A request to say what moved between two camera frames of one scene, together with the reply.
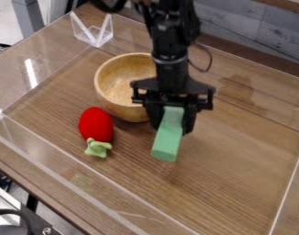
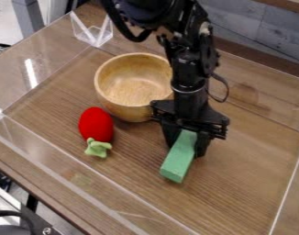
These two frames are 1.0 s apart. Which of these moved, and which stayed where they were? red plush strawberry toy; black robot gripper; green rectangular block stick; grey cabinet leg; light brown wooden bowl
Moved: black robot gripper; green rectangular block stick
Stayed: grey cabinet leg; light brown wooden bowl; red plush strawberry toy
